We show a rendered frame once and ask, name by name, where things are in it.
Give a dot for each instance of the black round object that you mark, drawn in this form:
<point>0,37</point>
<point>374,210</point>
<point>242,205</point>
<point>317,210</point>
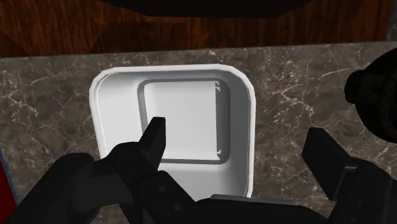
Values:
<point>377,96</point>

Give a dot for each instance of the white square bowl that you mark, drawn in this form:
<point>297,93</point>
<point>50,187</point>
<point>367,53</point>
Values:
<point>186,118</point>

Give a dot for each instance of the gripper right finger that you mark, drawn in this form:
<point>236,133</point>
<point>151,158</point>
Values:
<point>356,183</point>

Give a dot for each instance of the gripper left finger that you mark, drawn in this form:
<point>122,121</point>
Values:
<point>145,155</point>

